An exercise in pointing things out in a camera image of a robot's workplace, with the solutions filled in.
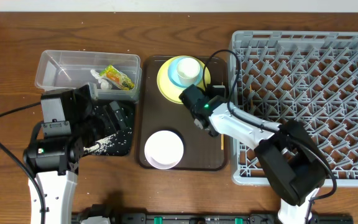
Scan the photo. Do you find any white bowl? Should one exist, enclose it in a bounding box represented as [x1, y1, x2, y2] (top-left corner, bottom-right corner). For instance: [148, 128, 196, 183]
[144, 130, 184, 170]

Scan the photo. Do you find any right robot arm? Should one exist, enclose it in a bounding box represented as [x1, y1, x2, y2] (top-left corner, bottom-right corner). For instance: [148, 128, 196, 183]
[179, 85, 331, 223]

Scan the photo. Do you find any pile of rice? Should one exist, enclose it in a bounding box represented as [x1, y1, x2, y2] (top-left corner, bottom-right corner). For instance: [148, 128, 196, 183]
[83, 128, 133, 157]

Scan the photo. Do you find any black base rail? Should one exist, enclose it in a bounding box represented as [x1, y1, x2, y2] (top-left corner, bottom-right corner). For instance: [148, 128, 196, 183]
[71, 203, 354, 224]

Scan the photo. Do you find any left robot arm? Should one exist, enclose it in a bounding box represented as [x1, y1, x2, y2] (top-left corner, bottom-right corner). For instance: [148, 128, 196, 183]
[24, 85, 135, 223]

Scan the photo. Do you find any clear plastic bin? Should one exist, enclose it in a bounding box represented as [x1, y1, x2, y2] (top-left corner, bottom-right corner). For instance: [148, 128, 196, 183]
[35, 50, 142, 103]

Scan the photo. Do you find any cream white cup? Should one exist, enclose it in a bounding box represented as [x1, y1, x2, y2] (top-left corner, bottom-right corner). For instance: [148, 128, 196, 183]
[176, 57, 201, 87]

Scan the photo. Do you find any brown serving tray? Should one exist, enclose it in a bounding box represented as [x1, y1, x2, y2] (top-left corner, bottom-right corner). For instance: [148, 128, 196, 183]
[136, 55, 227, 171]

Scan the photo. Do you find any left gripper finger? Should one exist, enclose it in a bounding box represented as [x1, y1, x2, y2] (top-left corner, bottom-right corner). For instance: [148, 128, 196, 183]
[101, 105, 117, 136]
[109, 101, 129, 131]

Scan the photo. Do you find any grey dishwasher rack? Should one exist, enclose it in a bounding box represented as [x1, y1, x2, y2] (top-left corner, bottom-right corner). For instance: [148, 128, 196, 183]
[228, 30, 358, 187]

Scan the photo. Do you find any green orange snack wrapper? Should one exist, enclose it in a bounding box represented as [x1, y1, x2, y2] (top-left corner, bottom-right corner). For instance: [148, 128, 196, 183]
[99, 65, 134, 90]

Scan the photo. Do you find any black waste tray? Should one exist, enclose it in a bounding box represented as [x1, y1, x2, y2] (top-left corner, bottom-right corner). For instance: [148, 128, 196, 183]
[83, 100, 135, 157]

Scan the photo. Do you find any light blue bowl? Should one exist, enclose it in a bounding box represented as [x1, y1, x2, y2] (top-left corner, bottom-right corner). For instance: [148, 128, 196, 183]
[168, 56, 202, 88]

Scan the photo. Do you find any white tissue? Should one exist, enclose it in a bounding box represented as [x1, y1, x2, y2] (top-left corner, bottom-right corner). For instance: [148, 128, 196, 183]
[90, 69, 112, 90]

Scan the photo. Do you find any yellow plate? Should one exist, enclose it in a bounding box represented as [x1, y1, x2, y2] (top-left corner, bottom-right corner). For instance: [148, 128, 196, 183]
[157, 56, 211, 104]

